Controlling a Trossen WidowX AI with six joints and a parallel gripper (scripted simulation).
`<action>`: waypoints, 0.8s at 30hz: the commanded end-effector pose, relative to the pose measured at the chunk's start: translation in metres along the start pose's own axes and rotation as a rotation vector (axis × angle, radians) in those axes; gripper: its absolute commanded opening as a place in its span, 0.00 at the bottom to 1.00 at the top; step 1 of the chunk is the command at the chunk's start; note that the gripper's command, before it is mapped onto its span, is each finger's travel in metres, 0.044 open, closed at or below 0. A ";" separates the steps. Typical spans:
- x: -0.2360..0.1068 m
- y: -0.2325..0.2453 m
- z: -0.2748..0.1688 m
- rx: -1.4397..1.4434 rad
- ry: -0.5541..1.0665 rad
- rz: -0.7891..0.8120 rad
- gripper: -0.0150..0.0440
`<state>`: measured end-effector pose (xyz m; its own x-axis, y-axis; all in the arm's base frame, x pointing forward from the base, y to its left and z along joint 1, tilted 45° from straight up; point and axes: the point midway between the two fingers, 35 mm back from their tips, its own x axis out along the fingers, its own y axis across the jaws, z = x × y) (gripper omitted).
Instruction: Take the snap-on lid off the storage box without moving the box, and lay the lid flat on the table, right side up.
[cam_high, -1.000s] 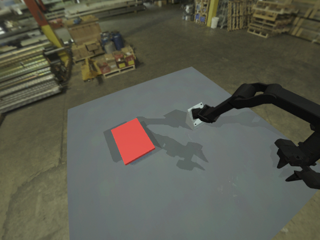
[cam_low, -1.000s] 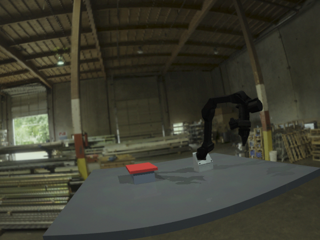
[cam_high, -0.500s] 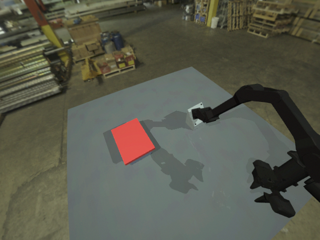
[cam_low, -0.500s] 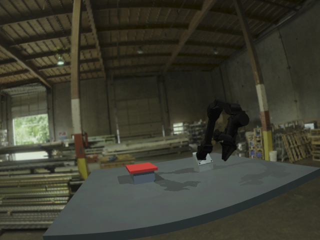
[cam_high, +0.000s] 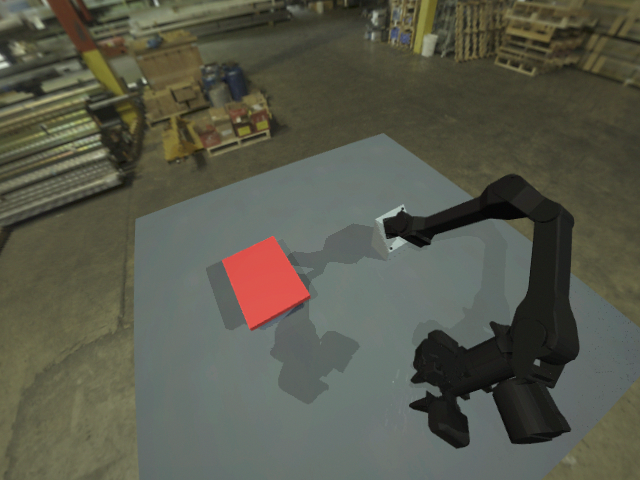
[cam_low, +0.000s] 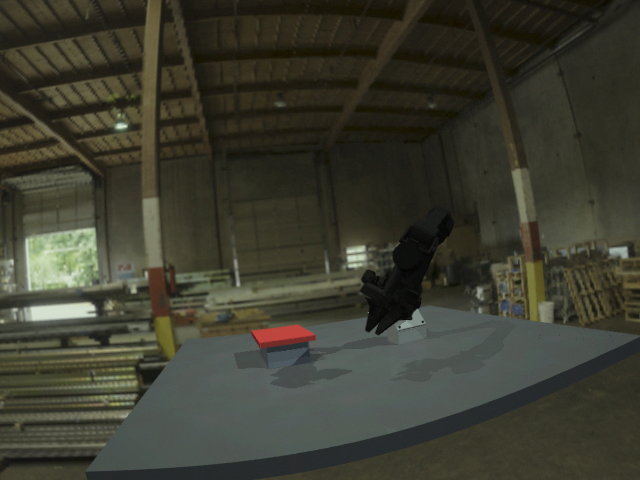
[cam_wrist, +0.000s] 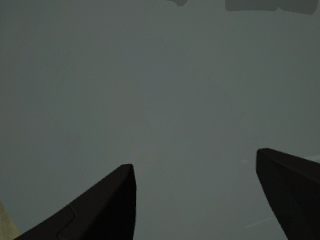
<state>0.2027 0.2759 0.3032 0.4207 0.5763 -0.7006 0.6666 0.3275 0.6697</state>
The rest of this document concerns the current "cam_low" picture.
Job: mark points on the red rectangular lid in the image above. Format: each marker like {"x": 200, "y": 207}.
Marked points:
{"x": 284, "y": 335}

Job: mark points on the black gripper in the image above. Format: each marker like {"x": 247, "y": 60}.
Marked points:
{"x": 387, "y": 304}

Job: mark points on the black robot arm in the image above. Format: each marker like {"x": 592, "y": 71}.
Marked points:
{"x": 413, "y": 256}

